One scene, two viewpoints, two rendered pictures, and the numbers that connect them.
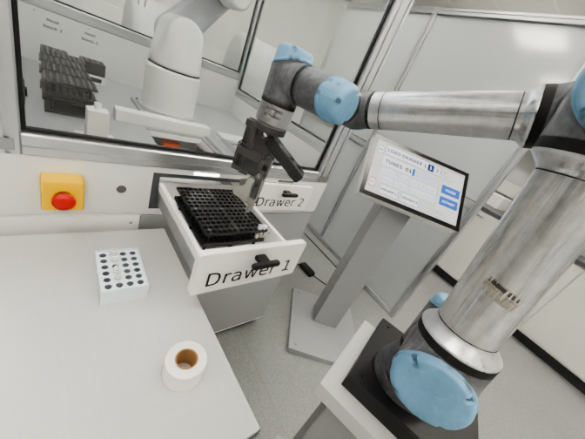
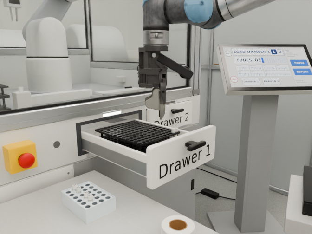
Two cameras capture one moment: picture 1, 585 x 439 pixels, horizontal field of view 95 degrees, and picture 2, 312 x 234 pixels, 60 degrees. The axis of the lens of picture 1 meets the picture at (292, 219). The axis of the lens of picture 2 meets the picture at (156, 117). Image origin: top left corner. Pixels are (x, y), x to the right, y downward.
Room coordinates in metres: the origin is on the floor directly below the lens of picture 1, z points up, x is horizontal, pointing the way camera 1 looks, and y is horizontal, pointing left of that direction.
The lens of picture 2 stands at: (-0.21, 0.10, 1.15)
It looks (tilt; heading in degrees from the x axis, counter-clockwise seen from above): 13 degrees down; 2
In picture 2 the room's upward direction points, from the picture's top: straight up
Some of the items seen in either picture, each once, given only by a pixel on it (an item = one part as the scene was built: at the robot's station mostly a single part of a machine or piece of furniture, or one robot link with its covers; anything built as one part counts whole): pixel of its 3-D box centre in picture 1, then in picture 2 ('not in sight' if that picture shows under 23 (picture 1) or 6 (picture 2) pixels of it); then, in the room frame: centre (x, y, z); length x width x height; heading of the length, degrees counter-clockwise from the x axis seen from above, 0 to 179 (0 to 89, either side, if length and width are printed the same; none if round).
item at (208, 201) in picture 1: (218, 218); (137, 139); (0.65, 0.19, 0.87); 0.22 x 0.18 x 0.06; 49
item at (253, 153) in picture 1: (258, 149); (153, 67); (0.60, 0.13, 1.11); 0.09 x 0.08 x 0.12; 95
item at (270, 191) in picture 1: (281, 197); (171, 116); (0.96, 0.07, 0.87); 0.29 x 0.02 x 0.11; 139
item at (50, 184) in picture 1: (63, 192); (21, 156); (0.47, 0.49, 0.88); 0.07 x 0.05 x 0.07; 139
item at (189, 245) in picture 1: (217, 217); (135, 140); (0.65, 0.20, 0.86); 0.40 x 0.26 x 0.06; 49
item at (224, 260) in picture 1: (253, 264); (185, 153); (0.51, 0.04, 0.87); 0.29 x 0.02 x 0.11; 139
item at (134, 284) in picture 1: (120, 273); (87, 200); (0.41, 0.29, 0.78); 0.12 x 0.08 x 0.04; 47
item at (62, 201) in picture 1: (63, 200); (25, 159); (0.44, 0.46, 0.88); 0.04 x 0.03 x 0.04; 139
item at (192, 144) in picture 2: (263, 260); (193, 144); (0.50, 0.02, 0.91); 0.07 x 0.04 x 0.01; 139
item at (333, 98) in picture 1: (329, 97); (191, 9); (0.57, 0.03, 1.26); 0.11 x 0.11 x 0.08; 60
